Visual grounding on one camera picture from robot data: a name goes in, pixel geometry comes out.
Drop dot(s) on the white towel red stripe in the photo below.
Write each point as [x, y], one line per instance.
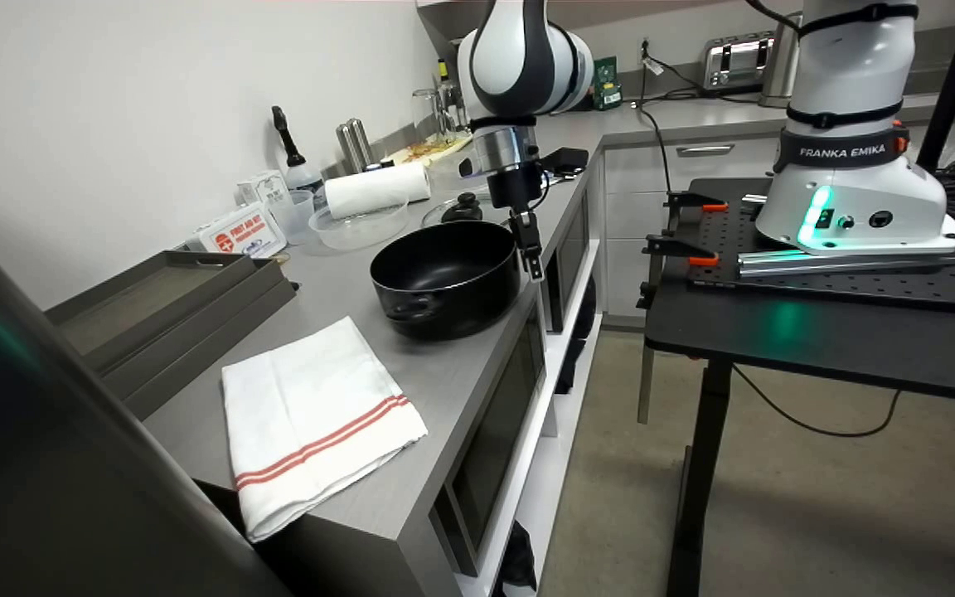
[312, 419]

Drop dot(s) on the green box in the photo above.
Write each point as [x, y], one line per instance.
[608, 84]

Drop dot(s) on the clear glass bowl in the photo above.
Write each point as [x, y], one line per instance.
[350, 229]

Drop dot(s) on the black cooking pot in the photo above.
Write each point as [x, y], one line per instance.
[431, 314]

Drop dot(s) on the yellow cloth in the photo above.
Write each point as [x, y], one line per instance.
[431, 148]

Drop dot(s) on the steel container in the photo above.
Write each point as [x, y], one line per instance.
[778, 69]

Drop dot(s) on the steel cylinder shaker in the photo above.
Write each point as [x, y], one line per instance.
[356, 148]

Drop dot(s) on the glass lid black knob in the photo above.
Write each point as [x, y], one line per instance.
[463, 206]

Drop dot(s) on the white paper towel roll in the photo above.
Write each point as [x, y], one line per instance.
[371, 191]

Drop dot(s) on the orange black clamp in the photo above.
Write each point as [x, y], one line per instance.
[681, 253]
[698, 203]

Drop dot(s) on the steel toaster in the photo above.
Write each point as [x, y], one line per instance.
[736, 63]

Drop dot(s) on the black perforated robot table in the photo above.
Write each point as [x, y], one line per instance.
[830, 333]

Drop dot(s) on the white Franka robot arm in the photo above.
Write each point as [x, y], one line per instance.
[842, 69]

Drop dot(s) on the aluminium rail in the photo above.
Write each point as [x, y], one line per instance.
[862, 259]

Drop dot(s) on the small white box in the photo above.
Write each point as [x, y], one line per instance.
[266, 194]

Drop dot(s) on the black built-in oven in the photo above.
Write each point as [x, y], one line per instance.
[563, 257]

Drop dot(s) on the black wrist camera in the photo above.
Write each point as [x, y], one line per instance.
[563, 163]

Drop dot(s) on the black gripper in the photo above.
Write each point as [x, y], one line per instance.
[515, 185]

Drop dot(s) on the white kitchen cabinet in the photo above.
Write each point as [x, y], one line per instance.
[630, 233]

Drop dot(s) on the spray bottle black trigger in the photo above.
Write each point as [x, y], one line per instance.
[301, 178]

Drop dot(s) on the grey tray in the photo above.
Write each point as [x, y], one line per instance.
[201, 354]
[158, 290]

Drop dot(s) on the white counter shelf cabinet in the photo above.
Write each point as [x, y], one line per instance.
[547, 470]

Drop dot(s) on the white red box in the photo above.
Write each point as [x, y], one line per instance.
[238, 233]

